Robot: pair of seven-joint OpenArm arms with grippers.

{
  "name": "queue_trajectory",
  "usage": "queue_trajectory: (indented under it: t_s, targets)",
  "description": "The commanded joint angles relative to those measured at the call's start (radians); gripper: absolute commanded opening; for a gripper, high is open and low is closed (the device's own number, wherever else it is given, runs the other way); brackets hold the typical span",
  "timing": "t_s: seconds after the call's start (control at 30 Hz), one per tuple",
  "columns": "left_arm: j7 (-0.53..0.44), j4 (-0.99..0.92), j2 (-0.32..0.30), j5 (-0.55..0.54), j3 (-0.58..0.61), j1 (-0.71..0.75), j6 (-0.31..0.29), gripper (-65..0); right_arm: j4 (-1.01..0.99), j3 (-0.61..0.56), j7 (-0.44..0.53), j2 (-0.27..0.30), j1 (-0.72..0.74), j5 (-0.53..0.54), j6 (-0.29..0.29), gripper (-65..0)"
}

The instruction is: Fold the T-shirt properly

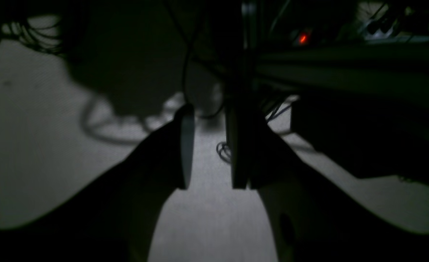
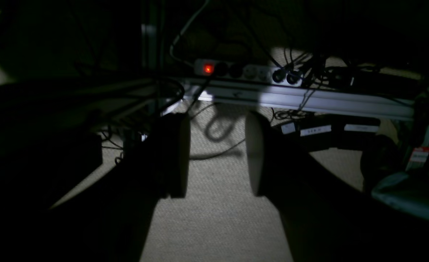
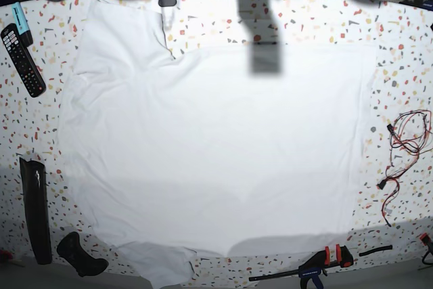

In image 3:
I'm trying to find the light blue box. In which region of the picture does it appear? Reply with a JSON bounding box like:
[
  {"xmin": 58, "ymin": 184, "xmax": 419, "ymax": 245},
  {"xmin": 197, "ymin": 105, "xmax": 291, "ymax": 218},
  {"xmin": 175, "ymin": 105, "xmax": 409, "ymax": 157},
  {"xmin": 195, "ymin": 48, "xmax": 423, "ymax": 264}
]
[{"xmin": 12, "ymin": 2, "xmax": 33, "ymax": 47}]

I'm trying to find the black game controller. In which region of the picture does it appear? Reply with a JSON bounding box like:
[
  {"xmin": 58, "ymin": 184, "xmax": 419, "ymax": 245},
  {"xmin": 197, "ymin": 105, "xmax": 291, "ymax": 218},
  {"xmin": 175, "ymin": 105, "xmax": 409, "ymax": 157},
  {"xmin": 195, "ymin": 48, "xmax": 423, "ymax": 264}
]
[{"xmin": 56, "ymin": 231, "xmax": 109, "ymax": 277}]

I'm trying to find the black TV remote control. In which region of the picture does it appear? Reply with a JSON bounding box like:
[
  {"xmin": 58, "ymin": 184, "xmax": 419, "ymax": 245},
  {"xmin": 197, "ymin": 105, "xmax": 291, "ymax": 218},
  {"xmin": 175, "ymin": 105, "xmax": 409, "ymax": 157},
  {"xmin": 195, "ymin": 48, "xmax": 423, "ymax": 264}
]
[{"xmin": 1, "ymin": 23, "xmax": 46, "ymax": 98}]

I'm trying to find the short black rod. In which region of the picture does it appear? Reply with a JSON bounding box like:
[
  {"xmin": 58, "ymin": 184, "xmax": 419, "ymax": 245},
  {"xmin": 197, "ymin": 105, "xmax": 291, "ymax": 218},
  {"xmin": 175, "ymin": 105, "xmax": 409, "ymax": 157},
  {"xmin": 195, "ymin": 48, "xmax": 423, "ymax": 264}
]
[{"xmin": 359, "ymin": 245, "xmax": 393, "ymax": 257}]

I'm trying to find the black and orange bar clamp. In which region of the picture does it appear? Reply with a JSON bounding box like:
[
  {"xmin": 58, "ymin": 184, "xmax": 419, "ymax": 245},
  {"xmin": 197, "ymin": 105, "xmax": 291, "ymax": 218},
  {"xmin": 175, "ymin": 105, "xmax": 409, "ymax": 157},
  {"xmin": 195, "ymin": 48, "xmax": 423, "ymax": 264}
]
[{"xmin": 249, "ymin": 244, "xmax": 354, "ymax": 289}]

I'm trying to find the long black cylindrical case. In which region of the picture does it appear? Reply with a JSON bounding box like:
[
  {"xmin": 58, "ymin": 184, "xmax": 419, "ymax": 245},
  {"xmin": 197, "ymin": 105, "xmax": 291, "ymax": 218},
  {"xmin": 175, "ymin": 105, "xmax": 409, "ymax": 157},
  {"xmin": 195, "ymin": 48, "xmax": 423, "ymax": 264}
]
[{"xmin": 19, "ymin": 158, "xmax": 52, "ymax": 265}]

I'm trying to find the orange clamp at table edge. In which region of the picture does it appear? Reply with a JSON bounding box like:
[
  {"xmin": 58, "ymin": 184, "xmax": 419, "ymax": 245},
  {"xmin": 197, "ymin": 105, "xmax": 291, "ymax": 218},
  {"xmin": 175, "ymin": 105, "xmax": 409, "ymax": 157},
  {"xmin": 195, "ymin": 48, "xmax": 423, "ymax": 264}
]
[{"xmin": 419, "ymin": 233, "xmax": 433, "ymax": 266}]

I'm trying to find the red and black wire bundle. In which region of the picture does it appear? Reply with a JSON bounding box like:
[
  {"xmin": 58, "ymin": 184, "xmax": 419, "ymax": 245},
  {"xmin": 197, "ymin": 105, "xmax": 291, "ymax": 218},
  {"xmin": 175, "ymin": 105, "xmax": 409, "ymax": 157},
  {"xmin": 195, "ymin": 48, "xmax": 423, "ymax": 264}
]
[{"xmin": 377, "ymin": 109, "xmax": 433, "ymax": 228}]

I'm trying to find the white T-shirt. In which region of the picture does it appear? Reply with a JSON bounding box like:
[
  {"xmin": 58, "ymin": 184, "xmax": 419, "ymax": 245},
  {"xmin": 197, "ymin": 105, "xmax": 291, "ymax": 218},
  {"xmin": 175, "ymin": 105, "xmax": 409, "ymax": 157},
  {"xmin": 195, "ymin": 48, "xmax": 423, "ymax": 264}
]
[{"xmin": 58, "ymin": 0, "xmax": 376, "ymax": 288}]

